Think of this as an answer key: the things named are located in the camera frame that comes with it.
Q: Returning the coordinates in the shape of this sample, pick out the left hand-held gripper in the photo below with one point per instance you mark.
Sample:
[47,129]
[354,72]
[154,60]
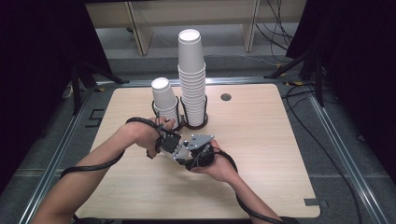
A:
[170,143]

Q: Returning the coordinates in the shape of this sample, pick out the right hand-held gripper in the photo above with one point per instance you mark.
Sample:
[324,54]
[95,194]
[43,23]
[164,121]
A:
[201,149]

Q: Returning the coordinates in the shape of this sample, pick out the tall stack of white cups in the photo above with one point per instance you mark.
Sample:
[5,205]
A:
[191,81]

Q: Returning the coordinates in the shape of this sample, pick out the person's right hand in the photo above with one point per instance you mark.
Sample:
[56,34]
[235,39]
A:
[218,169]

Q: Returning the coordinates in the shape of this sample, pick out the person's left hand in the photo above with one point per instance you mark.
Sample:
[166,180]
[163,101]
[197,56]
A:
[144,137]

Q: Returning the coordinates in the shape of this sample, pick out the short stack of white cups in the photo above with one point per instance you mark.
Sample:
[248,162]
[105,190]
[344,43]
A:
[164,99]

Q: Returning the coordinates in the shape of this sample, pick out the black table grommet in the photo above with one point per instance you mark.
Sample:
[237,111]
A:
[226,97]

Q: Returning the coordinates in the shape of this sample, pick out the black metal stand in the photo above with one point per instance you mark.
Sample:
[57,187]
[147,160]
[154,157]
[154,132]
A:
[76,90]
[319,81]

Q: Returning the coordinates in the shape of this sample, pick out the grey tape strip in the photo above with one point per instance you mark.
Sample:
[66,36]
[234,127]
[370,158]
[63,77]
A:
[312,202]

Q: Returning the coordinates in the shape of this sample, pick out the pale wooden bench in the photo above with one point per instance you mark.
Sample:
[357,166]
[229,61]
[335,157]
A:
[218,11]

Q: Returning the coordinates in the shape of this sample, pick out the black curtain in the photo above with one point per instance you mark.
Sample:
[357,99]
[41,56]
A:
[34,62]
[358,62]

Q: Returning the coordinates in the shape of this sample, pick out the aluminium floor rail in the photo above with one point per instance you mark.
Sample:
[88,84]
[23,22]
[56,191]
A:
[243,80]
[345,158]
[53,155]

